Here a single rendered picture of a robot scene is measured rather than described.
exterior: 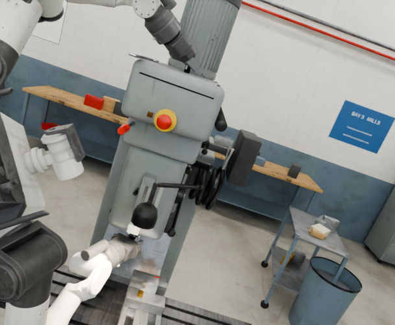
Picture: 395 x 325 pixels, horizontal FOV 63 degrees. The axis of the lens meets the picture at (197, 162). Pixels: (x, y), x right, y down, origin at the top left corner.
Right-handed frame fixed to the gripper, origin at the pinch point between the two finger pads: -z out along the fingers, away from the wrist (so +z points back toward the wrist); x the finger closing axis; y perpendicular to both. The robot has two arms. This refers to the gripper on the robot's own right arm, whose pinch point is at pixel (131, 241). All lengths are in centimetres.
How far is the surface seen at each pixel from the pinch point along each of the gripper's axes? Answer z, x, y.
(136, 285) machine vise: -5.0, -5.7, 20.1
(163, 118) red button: 26, -9, -54
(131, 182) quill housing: 10.7, 2.1, -26.4
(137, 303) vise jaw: 4.4, -12.2, 18.8
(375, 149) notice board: -502, -136, -48
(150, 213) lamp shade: 24.0, -13.4, -27.0
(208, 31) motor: -14, 4, -82
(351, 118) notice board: -480, -80, -81
